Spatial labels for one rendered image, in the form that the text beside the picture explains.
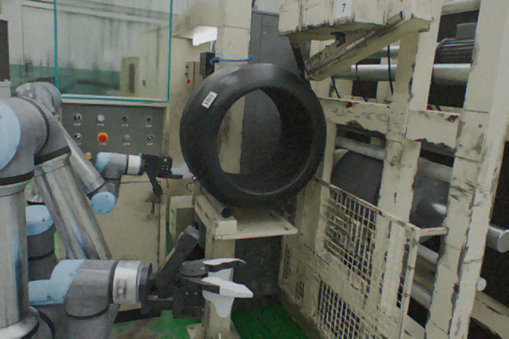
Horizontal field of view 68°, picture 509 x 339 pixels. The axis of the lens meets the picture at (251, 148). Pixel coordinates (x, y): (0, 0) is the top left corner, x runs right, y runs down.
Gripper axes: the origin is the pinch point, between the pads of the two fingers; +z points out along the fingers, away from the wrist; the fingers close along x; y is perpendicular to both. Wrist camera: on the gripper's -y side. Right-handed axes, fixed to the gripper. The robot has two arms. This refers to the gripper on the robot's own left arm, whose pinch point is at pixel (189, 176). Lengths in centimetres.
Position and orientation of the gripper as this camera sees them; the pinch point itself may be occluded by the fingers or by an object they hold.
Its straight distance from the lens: 153.9
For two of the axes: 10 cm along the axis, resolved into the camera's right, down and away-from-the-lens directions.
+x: -3.6, -1.9, 9.1
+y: 1.9, -9.7, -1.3
